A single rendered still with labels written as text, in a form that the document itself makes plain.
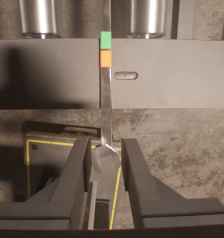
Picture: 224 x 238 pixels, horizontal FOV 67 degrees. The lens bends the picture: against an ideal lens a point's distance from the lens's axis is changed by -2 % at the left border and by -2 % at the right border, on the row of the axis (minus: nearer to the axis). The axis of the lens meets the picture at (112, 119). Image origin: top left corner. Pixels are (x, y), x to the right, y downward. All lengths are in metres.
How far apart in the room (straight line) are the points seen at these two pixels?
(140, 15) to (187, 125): 1.25
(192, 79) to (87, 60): 0.14
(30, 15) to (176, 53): 0.39
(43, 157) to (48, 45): 1.11
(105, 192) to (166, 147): 0.66
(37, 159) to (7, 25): 1.00
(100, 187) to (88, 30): 1.16
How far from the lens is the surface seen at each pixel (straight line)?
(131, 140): 0.15
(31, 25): 0.53
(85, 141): 0.15
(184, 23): 0.68
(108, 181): 1.33
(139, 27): 0.51
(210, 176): 1.98
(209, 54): 0.27
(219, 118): 1.75
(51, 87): 0.24
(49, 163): 1.31
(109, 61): 0.22
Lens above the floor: 1.40
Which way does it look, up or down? 74 degrees down
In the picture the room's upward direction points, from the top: 174 degrees clockwise
